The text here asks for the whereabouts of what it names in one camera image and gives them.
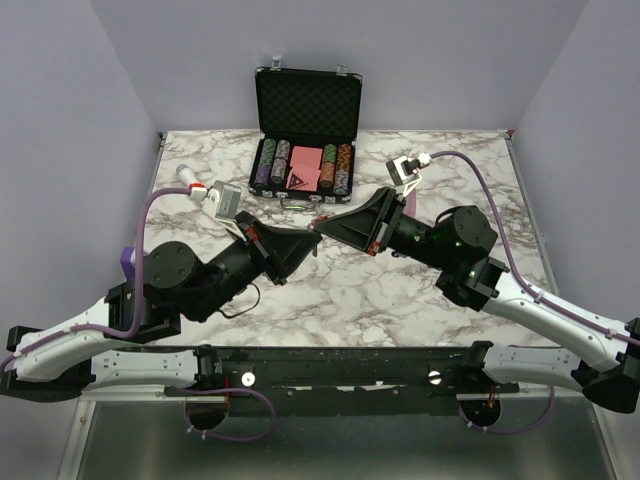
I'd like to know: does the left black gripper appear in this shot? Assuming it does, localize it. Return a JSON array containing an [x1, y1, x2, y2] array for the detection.
[[190, 211, 325, 324]]

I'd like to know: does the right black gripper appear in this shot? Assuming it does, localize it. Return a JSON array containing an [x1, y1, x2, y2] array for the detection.
[[314, 187, 452, 271]]

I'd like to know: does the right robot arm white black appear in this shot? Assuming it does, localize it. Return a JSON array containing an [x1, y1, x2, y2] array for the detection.
[[314, 187, 639, 414]]

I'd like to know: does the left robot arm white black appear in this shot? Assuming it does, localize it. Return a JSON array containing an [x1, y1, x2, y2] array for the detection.
[[1, 212, 321, 403]]

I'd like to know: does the pink metronome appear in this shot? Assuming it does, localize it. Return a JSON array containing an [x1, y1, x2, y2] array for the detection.
[[403, 191, 417, 218]]

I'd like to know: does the red playing card deck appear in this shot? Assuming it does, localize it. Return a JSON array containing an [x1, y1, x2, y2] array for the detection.
[[286, 146, 323, 192]]

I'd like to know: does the black poker chip case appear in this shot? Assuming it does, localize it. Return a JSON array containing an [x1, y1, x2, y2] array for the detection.
[[248, 60, 363, 204]]

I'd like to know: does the white microphone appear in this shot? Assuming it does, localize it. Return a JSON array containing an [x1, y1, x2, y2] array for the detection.
[[176, 164, 199, 187]]

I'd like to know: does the purple metronome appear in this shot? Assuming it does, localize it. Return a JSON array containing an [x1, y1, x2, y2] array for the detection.
[[120, 246, 135, 281]]

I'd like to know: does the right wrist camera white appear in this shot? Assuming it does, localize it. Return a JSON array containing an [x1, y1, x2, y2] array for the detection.
[[386, 153, 432, 199]]

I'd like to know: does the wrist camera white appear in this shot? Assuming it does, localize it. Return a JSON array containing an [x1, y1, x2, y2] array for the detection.
[[189, 181, 243, 238], [386, 153, 432, 199]]

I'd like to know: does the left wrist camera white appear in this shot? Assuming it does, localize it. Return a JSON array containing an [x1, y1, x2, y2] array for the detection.
[[189, 181, 243, 238]]

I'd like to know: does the black mounting rail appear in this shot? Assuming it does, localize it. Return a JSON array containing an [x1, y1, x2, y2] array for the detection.
[[193, 341, 520, 418]]

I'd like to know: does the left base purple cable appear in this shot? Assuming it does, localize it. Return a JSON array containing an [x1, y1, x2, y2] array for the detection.
[[185, 387, 279, 442]]

